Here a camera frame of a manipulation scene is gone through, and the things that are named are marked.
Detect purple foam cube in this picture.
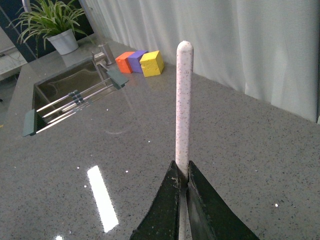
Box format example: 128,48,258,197
127,50,148,73

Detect steel kitchen faucet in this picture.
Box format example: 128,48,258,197
79,0,116,66

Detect yellow foam cube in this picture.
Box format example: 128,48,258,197
139,50,165,77

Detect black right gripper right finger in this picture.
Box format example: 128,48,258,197
187,161,258,240

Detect extendable sink drying rack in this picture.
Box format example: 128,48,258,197
22,68,129,137

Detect potted green plant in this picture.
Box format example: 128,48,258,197
7,0,94,57

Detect white speckled chopstick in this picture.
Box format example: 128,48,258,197
175,40,194,240

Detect orange foam cube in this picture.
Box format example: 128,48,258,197
115,51,135,74

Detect steel sink basin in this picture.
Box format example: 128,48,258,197
32,60,116,123

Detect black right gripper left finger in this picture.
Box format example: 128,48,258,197
130,161,181,240

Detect white curtain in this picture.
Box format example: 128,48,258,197
87,0,320,122

